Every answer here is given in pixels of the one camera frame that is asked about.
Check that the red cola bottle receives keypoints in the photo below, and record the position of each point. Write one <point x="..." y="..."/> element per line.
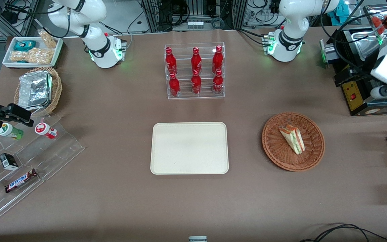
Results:
<point x="174" y="85"/>
<point x="217" y="84"/>
<point x="217" y="60"/>
<point x="170" y="62"/>
<point x="196" y="60"/>
<point x="196" y="84"/>

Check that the grey white device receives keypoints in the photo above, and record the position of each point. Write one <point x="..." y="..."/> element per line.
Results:
<point x="197" y="239"/>

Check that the oval tan wicker basket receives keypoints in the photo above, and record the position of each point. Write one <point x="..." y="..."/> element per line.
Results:
<point x="56" y="87"/>

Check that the white power strip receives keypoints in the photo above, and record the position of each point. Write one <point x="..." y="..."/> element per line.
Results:
<point x="195" y="24"/>

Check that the black yellow grill machine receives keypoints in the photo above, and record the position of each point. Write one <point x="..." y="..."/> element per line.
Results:
<point x="354" y="90"/>

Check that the small clear peanut snack bag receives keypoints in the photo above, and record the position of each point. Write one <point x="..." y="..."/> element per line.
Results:
<point x="48" y="39"/>

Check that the teal snack packet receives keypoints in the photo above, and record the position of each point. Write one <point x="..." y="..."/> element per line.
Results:
<point x="25" y="45"/>

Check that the large clear peanut snack bag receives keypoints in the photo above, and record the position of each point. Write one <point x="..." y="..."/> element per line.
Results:
<point x="32" y="56"/>

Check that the red snack packet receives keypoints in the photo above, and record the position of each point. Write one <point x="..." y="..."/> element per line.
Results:
<point x="378" y="23"/>

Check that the teal box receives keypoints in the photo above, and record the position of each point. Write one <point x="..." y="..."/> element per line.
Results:
<point x="346" y="8"/>

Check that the brown Snickers bar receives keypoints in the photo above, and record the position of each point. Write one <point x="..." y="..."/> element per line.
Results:
<point x="21" y="180"/>

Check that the clear acrylic bottle rack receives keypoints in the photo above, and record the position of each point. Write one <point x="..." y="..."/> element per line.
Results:
<point x="184" y="95"/>

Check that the beige plastic serving tray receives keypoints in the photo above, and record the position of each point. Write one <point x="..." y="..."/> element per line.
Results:
<point x="189" y="148"/>

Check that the aluminium equipment rack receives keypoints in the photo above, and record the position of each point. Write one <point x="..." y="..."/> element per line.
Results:
<point x="237" y="13"/>

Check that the red yogurt cup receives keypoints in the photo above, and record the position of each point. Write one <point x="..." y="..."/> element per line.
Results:
<point x="45" y="130"/>

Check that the round brown wicker basket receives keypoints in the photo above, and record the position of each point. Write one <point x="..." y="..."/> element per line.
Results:
<point x="281" y="151"/>

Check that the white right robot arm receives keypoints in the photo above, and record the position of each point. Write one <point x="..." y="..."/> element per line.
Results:
<point x="79" y="15"/>

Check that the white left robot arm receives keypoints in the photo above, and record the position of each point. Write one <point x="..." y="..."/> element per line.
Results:
<point x="292" y="23"/>

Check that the white rectangular snack tray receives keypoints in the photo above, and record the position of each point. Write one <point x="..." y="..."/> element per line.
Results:
<point x="57" y="50"/>

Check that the triangle sandwich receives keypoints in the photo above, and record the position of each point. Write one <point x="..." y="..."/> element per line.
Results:
<point x="294" y="139"/>

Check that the silver foil container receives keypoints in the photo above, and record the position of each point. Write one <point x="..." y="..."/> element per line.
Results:
<point x="34" y="90"/>

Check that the clear acrylic stepped stand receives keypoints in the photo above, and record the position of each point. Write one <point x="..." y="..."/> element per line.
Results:
<point x="52" y="154"/>

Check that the green yogurt cup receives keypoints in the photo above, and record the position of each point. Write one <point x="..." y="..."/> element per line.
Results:
<point x="10" y="131"/>

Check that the small black carton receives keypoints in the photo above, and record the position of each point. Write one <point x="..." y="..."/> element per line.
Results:
<point x="9" y="161"/>

